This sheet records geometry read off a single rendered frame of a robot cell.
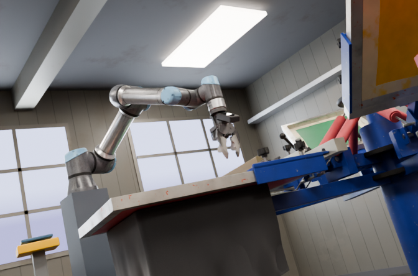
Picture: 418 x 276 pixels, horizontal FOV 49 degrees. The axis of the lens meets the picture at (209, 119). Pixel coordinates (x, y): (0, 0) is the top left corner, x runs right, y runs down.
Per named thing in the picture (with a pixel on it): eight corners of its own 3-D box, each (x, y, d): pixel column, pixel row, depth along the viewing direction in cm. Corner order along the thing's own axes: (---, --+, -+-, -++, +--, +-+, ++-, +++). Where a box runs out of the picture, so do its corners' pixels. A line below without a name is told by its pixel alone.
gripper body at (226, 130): (227, 140, 196) (220, 114, 199) (237, 133, 188) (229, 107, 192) (212, 142, 192) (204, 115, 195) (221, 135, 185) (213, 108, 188)
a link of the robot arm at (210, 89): (206, 83, 203) (221, 75, 198) (213, 106, 200) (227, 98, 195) (195, 81, 197) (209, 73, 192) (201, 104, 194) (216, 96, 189)
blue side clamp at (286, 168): (259, 184, 150) (252, 163, 151) (251, 188, 154) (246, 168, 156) (328, 170, 163) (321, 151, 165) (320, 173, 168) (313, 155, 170)
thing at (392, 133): (397, 154, 168) (385, 124, 171) (282, 199, 234) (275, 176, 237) (522, 128, 205) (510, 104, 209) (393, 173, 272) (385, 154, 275)
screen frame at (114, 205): (113, 211, 128) (110, 197, 130) (79, 239, 178) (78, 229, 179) (326, 167, 165) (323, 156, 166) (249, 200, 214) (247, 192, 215)
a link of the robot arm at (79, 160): (62, 179, 228) (58, 153, 231) (84, 178, 238) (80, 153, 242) (76, 172, 221) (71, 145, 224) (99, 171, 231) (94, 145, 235)
